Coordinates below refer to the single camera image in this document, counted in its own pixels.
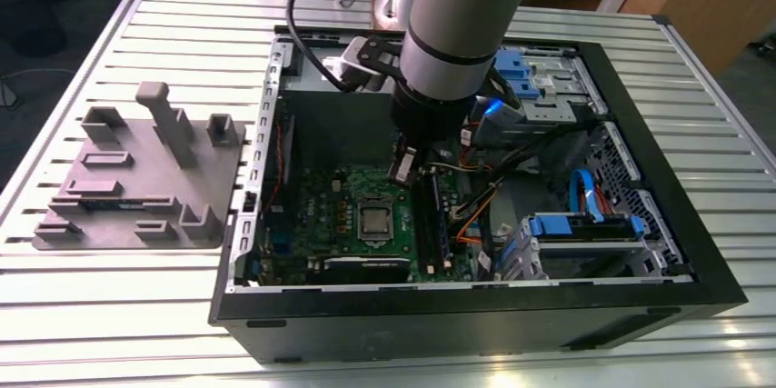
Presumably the silver CPU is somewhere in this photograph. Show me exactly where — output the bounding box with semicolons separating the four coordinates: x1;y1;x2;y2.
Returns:
361;207;394;238

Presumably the blue drive bay latch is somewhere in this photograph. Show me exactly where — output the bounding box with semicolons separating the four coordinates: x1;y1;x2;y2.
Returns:
493;49;541;101

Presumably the grey power supply unit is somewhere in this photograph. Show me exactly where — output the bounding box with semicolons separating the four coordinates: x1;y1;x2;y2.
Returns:
282;54;394;158

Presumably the grey optical drive cage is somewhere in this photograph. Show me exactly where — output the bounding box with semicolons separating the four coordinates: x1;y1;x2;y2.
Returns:
470;45;609;148

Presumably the black RAM slot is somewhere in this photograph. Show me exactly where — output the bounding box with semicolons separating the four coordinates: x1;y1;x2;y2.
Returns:
415;174;434;272
422;167;443;271
410;185;425;271

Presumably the metal socket cover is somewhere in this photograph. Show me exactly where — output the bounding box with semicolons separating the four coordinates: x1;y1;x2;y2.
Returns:
354;197;399;245

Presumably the green motherboard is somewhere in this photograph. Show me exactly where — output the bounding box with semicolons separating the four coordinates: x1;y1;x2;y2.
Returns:
253;151;479;284

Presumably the hard disk in blue carrier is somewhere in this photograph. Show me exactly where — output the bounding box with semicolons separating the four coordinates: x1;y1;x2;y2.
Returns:
521;211;647;244

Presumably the black graphics card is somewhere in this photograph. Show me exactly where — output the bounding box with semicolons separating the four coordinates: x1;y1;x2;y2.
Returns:
306;254;413;284

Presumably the grey disk bay cage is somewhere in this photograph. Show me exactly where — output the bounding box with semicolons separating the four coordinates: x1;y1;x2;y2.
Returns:
493;213;691;280

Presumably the black PC case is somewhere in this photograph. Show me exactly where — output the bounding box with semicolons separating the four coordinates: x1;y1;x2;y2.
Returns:
207;24;750;365

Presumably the grey parts rack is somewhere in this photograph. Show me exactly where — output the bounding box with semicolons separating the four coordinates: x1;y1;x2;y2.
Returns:
30;81;249;252

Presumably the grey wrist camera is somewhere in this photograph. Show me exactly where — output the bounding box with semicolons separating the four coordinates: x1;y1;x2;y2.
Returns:
471;95;523;135

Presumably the orange wire bundle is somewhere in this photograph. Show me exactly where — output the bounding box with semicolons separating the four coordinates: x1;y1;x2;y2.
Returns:
451;182;505;244

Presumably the blue data wire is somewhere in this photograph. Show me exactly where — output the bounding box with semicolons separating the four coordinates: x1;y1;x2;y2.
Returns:
567;168;607;224

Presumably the black camera cable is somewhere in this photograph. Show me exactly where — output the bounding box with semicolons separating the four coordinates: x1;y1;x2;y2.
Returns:
285;0;389;95

